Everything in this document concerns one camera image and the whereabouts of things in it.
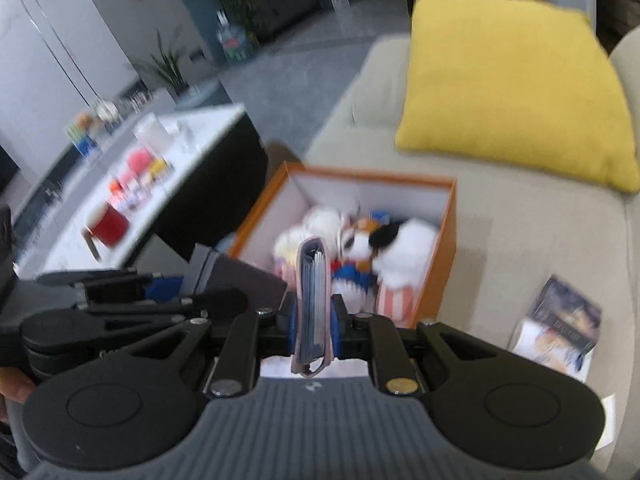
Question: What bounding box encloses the dark grey box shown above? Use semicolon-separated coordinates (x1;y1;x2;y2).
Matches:
190;243;290;311

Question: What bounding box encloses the dark printed box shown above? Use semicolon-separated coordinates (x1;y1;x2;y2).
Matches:
527;273;603;362

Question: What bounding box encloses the cat plush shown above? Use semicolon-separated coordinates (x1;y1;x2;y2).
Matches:
345;217;442;324

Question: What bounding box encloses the orange cardboard box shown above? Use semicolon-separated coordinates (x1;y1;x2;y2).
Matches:
227;160;459;329

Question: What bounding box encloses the crocheted bunny toy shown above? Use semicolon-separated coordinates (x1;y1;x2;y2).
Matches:
272;207;352;282

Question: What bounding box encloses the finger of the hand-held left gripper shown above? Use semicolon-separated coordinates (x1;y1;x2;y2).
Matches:
35;267;187;302
30;288;248;354

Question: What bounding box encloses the pink fuzzy ball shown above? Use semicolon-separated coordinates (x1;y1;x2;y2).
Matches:
124;149;154;174

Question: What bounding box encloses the person's left hand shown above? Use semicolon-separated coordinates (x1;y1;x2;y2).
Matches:
0;367;37;406

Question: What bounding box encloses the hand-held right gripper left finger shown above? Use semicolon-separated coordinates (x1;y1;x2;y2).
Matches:
97;293;301;400

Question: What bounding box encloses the blue pen holder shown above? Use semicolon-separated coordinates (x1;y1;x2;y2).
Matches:
64;114;102;159

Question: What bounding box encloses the white printed booklet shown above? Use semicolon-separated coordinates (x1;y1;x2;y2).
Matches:
508;317;595;384

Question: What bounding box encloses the large water bottle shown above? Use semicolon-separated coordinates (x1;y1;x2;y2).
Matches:
215;9;254;64

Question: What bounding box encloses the beige sofa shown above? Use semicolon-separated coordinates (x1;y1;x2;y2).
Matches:
304;25;640;480

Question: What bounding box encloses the red mug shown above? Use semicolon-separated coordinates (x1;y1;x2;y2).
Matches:
82;199;132;262

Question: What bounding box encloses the small dog doll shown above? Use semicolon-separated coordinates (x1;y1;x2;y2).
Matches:
332;217;382;294

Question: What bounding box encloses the pink card holder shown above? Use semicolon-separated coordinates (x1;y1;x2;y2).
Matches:
290;238;335;377

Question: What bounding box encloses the white pitcher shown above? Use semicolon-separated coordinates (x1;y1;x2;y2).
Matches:
132;112;174;154

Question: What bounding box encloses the marble coffee table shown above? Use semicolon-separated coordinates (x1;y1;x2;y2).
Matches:
14;104;272;282

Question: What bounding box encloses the potted floor plant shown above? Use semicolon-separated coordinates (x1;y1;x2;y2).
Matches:
139;29;194;97

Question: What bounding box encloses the yellow pillow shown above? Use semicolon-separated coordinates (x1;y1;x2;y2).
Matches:
394;0;640;194

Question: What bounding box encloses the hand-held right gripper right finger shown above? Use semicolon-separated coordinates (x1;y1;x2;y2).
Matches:
327;293;506;397

